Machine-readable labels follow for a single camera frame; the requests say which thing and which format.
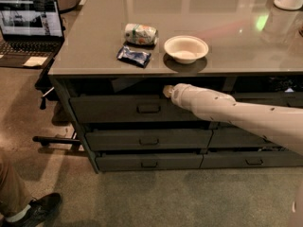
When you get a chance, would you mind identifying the grey drawer cabinet frame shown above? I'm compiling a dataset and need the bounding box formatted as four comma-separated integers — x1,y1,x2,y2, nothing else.
51,75,302,172

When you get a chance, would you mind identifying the brown trouser leg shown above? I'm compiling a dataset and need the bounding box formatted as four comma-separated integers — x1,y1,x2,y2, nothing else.
0,152,31,217

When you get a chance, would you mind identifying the grey tray inside drawer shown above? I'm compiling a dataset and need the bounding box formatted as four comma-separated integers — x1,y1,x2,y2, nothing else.
111,78,135,93

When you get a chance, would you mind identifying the white sticky note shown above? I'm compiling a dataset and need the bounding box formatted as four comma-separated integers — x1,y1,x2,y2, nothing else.
24,57,46,67

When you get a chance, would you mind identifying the blue snack packet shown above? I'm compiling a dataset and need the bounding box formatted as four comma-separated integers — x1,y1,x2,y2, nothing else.
116,45,152,68

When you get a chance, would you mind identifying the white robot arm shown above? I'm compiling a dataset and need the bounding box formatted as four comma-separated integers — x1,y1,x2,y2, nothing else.
163,83,303,155

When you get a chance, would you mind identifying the white paper bowl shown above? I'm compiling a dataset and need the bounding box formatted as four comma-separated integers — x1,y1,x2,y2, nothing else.
164,35,208,64

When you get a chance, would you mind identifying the white sock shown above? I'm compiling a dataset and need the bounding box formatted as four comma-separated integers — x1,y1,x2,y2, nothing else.
5,204,31,223

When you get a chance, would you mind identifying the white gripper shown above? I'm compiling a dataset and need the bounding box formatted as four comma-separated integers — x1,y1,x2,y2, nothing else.
163,83,197,111

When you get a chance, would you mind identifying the black sneaker shoe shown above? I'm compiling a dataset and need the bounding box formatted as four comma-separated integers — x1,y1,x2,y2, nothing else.
2,193,62,227

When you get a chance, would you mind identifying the black open laptop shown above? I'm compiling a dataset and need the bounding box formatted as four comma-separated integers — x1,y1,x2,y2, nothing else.
0,0,64,68

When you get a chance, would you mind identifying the crushed green white can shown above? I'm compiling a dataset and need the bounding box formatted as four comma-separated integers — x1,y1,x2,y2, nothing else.
124,24,158,45

